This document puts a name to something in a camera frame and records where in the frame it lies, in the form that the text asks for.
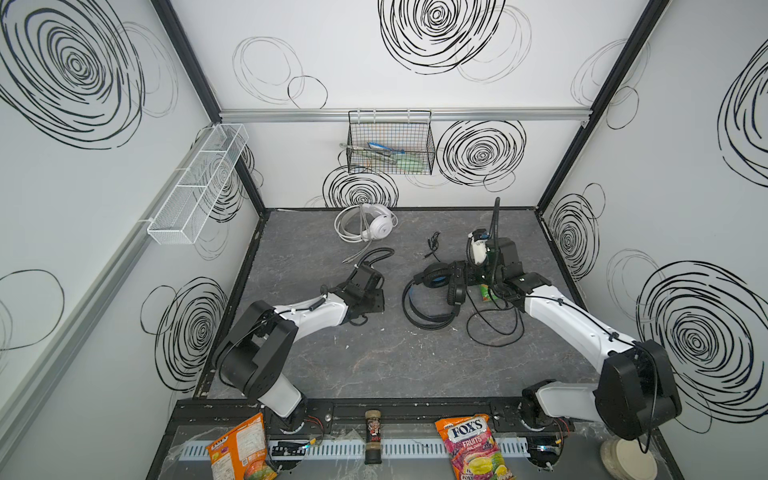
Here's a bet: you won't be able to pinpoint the Fox's fruits candy bag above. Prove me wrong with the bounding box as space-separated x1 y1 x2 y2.
435 414 516 480

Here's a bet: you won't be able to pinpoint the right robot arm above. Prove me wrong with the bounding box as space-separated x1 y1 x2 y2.
467 205 682 454

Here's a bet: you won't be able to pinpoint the black headphones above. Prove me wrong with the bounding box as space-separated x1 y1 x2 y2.
401 261 468 331

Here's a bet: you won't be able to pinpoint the grey headphone cable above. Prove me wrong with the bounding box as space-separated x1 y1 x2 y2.
341 203 382 266

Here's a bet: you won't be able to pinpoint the orange snack bag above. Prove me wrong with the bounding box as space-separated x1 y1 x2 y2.
206 413 278 480

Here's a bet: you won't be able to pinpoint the white slotted cable duct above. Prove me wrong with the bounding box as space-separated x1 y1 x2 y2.
178 437 530 462

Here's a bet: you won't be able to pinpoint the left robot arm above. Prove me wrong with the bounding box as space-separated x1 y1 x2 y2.
213 247 395 433

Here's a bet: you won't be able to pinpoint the black wire basket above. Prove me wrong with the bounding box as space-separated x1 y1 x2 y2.
343 109 436 175

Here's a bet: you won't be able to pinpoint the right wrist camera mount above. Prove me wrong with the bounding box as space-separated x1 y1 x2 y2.
468 229 490 265

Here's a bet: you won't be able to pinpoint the green snack packet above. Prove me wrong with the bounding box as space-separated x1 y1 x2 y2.
479 284 496 302

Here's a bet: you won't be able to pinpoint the white headphones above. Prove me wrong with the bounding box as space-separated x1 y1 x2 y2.
333 203 399 244

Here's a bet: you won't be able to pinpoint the small dark spice bottle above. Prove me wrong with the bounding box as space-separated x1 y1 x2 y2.
364 410 382 465

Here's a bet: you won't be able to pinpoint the items in wire basket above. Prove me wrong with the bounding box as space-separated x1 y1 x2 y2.
341 142 432 175

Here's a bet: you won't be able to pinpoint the clear acrylic wall shelf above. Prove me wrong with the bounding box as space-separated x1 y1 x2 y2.
147 123 248 245

